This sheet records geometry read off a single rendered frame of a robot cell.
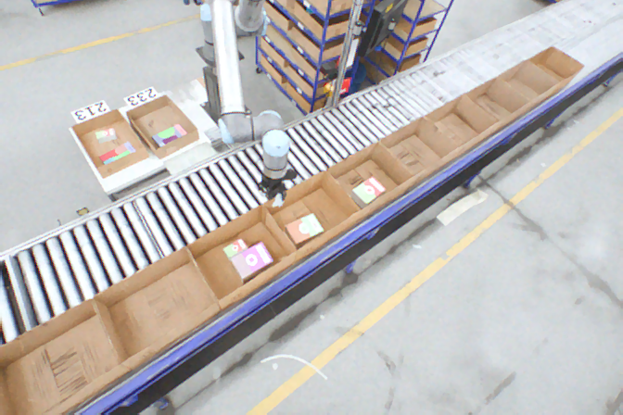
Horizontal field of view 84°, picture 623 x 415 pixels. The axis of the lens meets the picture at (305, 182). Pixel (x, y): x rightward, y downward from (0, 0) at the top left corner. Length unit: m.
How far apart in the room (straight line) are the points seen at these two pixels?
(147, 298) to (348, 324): 1.41
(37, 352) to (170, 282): 0.54
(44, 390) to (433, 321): 2.25
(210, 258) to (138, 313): 0.37
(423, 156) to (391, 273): 1.00
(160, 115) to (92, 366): 1.50
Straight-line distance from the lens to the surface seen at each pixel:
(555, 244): 3.70
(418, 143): 2.35
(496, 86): 2.93
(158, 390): 1.94
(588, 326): 3.52
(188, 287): 1.72
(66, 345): 1.82
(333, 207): 1.89
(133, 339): 1.72
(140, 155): 2.27
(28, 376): 1.84
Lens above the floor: 2.50
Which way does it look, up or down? 55 degrees down
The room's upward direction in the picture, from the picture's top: 11 degrees clockwise
